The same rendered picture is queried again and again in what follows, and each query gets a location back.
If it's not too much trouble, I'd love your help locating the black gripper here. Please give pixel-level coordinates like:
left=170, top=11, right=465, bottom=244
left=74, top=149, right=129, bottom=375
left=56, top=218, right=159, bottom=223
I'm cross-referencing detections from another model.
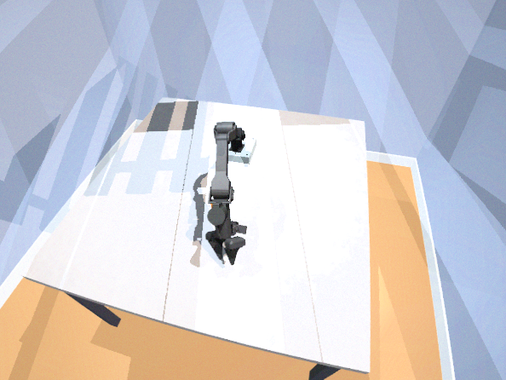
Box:
left=205, top=218, right=246, bottom=265

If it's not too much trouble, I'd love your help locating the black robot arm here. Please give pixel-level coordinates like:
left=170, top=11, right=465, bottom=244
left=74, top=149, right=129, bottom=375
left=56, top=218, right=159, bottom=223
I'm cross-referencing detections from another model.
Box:
left=207, top=122, right=247, bottom=235

